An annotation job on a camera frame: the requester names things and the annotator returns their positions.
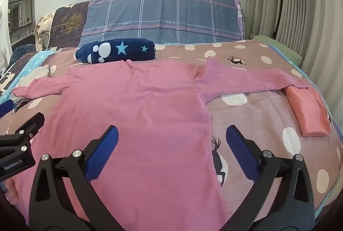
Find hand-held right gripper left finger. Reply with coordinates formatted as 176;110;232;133
28;125;126;231

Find light blue printed cloth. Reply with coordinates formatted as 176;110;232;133
25;49;58;72

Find cream folded cloth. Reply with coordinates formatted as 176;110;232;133
16;64;51;87

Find blue plaid pillow cover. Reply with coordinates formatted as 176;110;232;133
80;0;245;48

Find folded salmon garment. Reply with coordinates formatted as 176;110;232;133
284;85;333;138

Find dark tree-print pillow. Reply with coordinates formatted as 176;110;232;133
48;1;92;49

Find navy star-print rolled blanket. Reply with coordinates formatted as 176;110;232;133
74;38;157;64

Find pink long-sleeved shirt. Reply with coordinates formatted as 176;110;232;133
12;57;330;231

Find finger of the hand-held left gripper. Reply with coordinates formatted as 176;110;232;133
0;100;14;118
0;112;45;159

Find polka dot deer blanket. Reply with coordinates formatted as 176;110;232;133
0;40;343;221

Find beige clothes pile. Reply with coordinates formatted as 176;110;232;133
33;14;55;51

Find dark blue knitted blanket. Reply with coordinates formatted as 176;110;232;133
9;44;36;67

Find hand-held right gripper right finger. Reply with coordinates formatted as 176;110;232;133
220;125;315;231

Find grey pleated curtain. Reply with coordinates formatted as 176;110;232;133
245;0;343;119

